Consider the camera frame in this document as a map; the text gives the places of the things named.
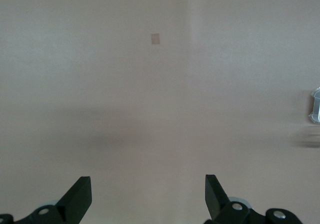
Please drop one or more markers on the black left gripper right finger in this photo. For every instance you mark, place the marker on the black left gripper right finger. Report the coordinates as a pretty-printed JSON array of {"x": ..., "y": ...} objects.
[{"x": 217, "y": 204}]

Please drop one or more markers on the clear plastic egg box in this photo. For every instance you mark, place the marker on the clear plastic egg box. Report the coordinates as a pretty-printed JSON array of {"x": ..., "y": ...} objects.
[{"x": 316, "y": 106}]

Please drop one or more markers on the brown tape square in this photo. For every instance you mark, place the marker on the brown tape square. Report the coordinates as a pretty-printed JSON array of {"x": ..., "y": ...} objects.
[{"x": 155, "y": 38}]

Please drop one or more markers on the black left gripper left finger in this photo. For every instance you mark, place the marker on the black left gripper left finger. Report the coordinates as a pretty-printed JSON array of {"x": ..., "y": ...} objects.
[{"x": 75, "y": 204}]

